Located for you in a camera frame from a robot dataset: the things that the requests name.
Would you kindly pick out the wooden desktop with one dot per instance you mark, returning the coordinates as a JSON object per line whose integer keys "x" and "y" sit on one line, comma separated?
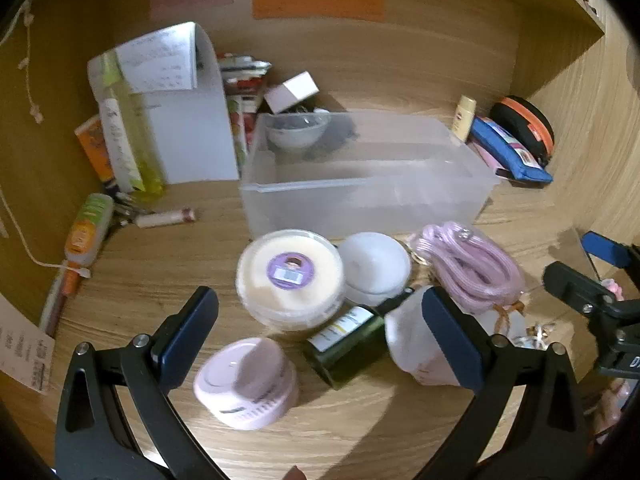
{"x": 150, "y": 280}

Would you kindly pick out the crumpled paper receipt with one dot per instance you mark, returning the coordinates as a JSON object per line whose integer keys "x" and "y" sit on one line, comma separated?
{"x": 25, "y": 350}

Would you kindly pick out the printed white receipt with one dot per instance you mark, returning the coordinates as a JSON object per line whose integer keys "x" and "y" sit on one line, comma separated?
{"x": 155, "y": 62}

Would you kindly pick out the green and orange tube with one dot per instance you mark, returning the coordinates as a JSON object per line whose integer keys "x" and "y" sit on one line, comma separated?
{"x": 89, "y": 230}

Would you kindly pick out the orange pen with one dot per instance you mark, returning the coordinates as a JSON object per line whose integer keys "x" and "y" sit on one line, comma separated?
{"x": 57, "y": 305}

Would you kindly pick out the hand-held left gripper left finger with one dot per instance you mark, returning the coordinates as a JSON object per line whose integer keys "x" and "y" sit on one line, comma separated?
{"x": 187, "y": 332}

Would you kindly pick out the orange printed box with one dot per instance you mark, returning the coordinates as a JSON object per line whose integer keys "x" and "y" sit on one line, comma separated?
{"x": 95, "y": 150}

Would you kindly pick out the stack of snack packets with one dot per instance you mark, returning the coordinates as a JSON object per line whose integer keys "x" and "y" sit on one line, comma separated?
{"x": 242, "y": 90}

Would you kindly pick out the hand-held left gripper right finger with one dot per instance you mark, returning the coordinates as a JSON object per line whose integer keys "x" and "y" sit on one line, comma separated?
{"x": 450, "y": 345}

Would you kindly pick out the pink flat box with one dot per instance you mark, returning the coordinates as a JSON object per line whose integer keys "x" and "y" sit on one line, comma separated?
{"x": 487, "y": 160}

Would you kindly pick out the small white box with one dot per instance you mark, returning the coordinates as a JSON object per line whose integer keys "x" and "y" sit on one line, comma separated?
{"x": 292, "y": 91}

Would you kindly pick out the bundle of dark pens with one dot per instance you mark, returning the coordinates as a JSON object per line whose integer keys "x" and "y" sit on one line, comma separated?
{"x": 125, "y": 207}

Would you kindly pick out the tall white paper box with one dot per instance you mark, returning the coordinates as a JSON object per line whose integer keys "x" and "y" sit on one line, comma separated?
{"x": 195, "y": 135}

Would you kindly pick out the black and orange round case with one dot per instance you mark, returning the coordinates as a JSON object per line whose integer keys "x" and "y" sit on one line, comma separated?
{"x": 530, "y": 125}

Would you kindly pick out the round container with purple label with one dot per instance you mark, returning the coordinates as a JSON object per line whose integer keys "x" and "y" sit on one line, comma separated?
{"x": 290, "y": 275}

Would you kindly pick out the clear plastic storage box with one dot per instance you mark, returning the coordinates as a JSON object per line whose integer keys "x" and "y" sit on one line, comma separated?
{"x": 370, "y": 180}

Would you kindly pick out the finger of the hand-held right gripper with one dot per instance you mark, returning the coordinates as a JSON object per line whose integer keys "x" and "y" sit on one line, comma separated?
{"x": 607, "y": 249}
{"x": 575, "y": 285}

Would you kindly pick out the glass bowl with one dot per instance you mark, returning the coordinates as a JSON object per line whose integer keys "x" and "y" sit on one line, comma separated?
{"x": 296, "y": 132}

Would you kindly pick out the small cream bottle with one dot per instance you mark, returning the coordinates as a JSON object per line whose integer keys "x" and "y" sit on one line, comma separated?
{"x": 463, "y": 120}

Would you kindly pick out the dark green glass bottle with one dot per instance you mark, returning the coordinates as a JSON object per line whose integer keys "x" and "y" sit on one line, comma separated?
{"x": 345, "y": 347}

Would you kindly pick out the pink round container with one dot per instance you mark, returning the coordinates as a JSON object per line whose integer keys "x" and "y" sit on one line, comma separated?
{"x": 245, "y": 385}

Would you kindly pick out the pink lip balm tube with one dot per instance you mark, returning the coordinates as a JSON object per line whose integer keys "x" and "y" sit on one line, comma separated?
{"x": 162, "y": 218}

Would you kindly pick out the blue pencil case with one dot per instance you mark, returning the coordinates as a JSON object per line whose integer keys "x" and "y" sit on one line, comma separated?
{"x": 510, "y": 152}

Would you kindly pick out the yellow-green liquid bottle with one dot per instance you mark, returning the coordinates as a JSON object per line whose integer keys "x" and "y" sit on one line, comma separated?
{"x": 127, "y": 145}

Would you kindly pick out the white round lid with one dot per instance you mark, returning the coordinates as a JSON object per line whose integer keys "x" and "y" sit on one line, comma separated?
{"x": 375, "y": 265}

